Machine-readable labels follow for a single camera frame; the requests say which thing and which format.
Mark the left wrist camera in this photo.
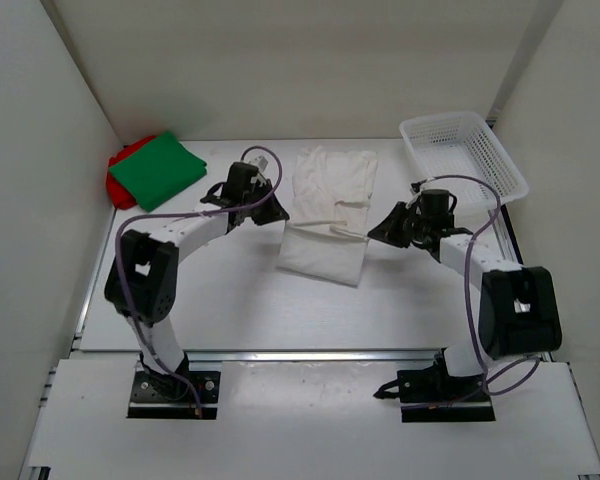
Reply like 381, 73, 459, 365
247, 155, 269, 174

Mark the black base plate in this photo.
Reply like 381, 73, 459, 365
373, 355, 496, 423
127, 364, 221, 421

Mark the red t shirt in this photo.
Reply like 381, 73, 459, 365
105, 135, 156, 210

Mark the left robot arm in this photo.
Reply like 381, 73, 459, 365
104, 156, 289, 400

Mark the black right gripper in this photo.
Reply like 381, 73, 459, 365
369, 203, 431, 250

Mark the green t shirt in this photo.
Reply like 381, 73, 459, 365
108, 132, 207, 212

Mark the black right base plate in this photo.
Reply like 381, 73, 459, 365
373, 355, 496, 423

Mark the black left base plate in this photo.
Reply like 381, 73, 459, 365
127, 364, 221, 421

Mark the white plastic basket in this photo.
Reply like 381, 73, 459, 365
399, 111, 529, 215

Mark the aluminium rail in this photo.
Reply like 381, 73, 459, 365
74, 344, 551, 365

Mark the white cloth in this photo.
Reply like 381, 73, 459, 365
277, 146, 378, 287

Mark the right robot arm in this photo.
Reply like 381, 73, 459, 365
368, 189, 563, 400

